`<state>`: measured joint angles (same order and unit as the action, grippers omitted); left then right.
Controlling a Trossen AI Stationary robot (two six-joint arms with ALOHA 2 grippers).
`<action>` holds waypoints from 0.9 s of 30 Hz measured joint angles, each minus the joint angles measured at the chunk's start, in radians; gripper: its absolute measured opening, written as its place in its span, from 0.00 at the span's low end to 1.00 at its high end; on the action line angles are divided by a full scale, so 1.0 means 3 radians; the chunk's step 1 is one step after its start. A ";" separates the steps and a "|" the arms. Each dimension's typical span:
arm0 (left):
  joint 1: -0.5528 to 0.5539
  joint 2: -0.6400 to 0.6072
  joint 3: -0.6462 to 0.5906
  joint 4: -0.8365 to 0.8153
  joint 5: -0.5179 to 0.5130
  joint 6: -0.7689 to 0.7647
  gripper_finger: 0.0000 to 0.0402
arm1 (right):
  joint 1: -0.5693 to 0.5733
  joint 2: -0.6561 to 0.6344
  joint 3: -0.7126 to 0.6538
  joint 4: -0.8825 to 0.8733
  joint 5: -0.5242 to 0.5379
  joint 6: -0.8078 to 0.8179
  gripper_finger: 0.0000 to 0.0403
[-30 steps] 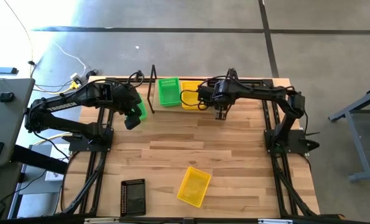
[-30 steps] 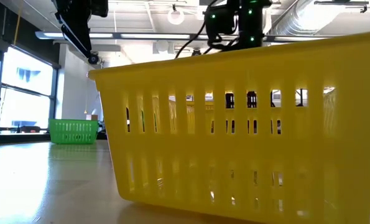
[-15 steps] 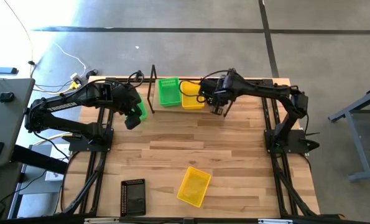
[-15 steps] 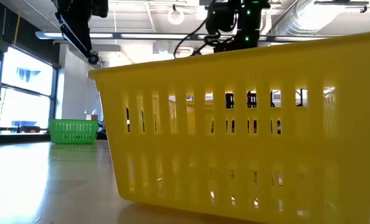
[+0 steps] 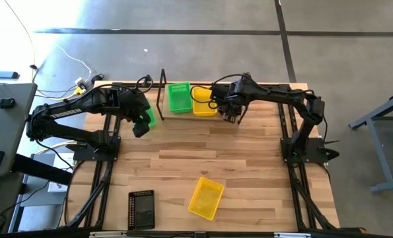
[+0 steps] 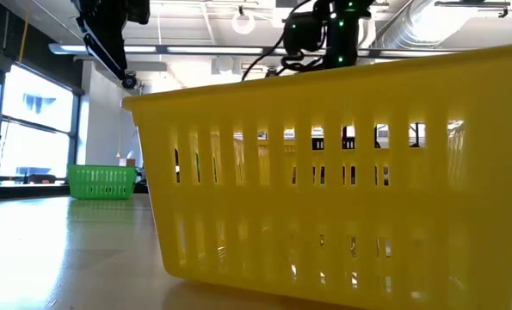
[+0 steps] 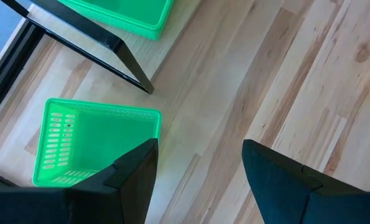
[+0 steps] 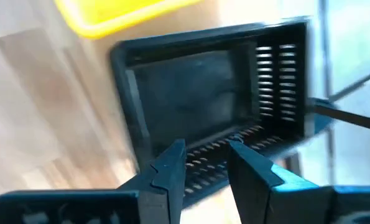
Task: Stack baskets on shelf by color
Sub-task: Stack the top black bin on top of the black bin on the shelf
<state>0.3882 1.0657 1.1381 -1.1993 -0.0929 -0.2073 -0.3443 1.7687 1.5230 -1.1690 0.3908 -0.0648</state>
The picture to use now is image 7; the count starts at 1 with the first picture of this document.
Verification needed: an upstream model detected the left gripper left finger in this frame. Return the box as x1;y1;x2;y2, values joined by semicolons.
0;138;159;224

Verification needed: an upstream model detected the wooden shelf board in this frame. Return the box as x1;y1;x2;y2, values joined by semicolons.
25;0;204;82

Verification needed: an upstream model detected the green plastic basket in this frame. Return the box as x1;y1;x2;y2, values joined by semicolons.
31;98;163;189
57;0;175;41

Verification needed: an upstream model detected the black metal frame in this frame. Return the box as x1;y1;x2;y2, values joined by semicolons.
0;0;155;95

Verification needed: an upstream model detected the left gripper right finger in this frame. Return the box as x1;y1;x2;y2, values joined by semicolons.
242;139;370;224

